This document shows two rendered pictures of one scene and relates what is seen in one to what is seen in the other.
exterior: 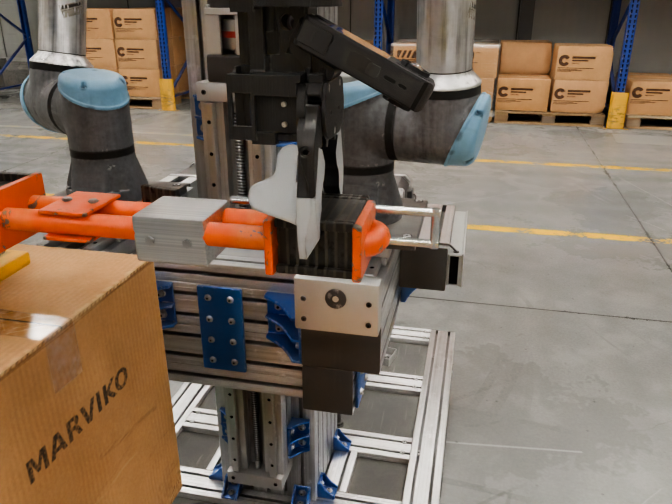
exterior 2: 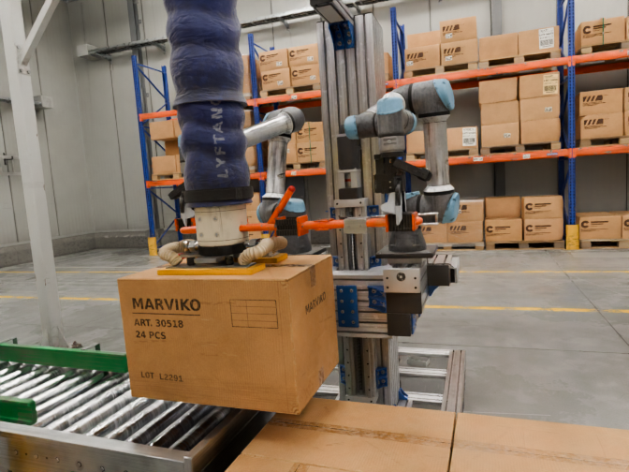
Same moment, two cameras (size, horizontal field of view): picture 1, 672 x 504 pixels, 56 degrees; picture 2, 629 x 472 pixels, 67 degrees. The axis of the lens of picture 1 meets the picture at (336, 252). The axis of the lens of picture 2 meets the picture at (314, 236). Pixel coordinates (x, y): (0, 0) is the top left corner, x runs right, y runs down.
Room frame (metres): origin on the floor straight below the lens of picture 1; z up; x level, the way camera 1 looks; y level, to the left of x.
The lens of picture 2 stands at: (-0.87, 0.11, 1.33)
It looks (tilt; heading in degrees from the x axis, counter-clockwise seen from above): 6 degrees down; 7
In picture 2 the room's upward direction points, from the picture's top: 4 degrees counter-clockwise
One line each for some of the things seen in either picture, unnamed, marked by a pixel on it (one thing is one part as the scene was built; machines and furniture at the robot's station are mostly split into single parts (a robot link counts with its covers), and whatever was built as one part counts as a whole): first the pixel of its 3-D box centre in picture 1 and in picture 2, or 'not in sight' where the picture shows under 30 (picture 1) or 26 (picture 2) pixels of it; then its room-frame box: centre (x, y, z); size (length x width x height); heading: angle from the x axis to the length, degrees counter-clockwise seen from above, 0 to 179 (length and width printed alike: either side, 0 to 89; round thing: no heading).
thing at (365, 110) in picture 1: (365, 119); (407, 208); (1.06, -0.05, 1.20); 0.13 x 0.12 x 0.14; 68
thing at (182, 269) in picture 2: not in sight; (210, 264); (0.56, 0.62, 1.09); 0.34 x 0.10 x 0.05; 77
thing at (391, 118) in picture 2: not in sight; (390, 118); (0.54, 0.03, 1.50); 0.09 x 0.08 x 0.11; 158
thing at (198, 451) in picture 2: not in sight; (248, 407); (0.63, 0.55, 0.58); 0.70 x 0.03 x 0.06; 166
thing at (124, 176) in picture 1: (105, 170); (294, 240); (1.17, 0.44, 1.09); 0.15 x 0.15 x 0.10
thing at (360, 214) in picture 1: (321, 236); (402, 221); (0.52, 0.01, 1.20); 0.08 x 0.07 x 0.05; 77
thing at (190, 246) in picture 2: not in sight; (224, 247); (0.66, 0.60, 1.13); 0.34 x 0.25 x 0.06; 77
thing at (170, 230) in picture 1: (183, 229); (357, 225); (0.56, 0.14, 1.20); 0.07 x 0.07 x 0.04; 77
